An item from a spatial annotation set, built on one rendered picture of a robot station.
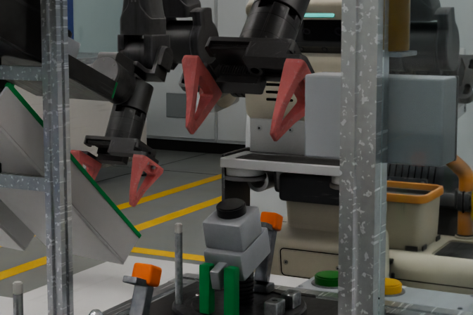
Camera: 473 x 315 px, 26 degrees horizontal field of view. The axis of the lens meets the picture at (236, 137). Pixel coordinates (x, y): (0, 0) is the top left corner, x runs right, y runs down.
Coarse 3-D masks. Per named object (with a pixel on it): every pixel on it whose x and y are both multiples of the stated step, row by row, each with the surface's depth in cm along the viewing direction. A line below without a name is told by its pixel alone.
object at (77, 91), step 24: (0, 0) 105; (24, 0) 108; (0, 24) 105; (24, 24) 108; (0, 48) 109; (24, 48) 108; (72, 72) 114; (96, 72) 117; (72, 96) 122; (96, 96) 119
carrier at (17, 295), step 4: (16, 284) 83; (20, 284) 83; (16, 288) 83; (20, 288) 83; (16, 292) 83; (20, 292) 83; (16, 296) 83; (20, 296) 83; (16, 300) 83; (20, 300) 83; (16, 304) 83; (20, 304) 83; (16, 308) 83; (20, 308) 83; (16, 312) 83; (20, 312) 83; (92, 312) 83; (96, 312) 83; (100, 312) 83
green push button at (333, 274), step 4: (320, 272) 126; (324, 272) 126; (328, 272) 126; (332, 272) 126; (336, 272) 126; (316, 276) 125; (320, 276) 124; (324, 276) 124; (328, 276) 124; (332, 276) 124; (336, 276) 124; (316, 280) 124; (320, 280) 124; (324, 280) 123; (328, 280) 123; (332, 280) 123; (336, 280) 123; (320, 284) 124; (324, 284) 123; (328, 284) 123; (332, 284) 123; (336, 284) 123
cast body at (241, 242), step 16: (224, 208) 103; (240, 208) 103; (256, 208) 104; (208, 224) 103; (224, 224) 102; (240, 224) 101; (256, 224) 104; (208, 240) 103; (224, 240) 102; (240, 240) 102; (256, 240) 104; (208, 256) 103; (224, 256) 102; (240, 256) 102; (256, 256) 105; (240, 272) 102
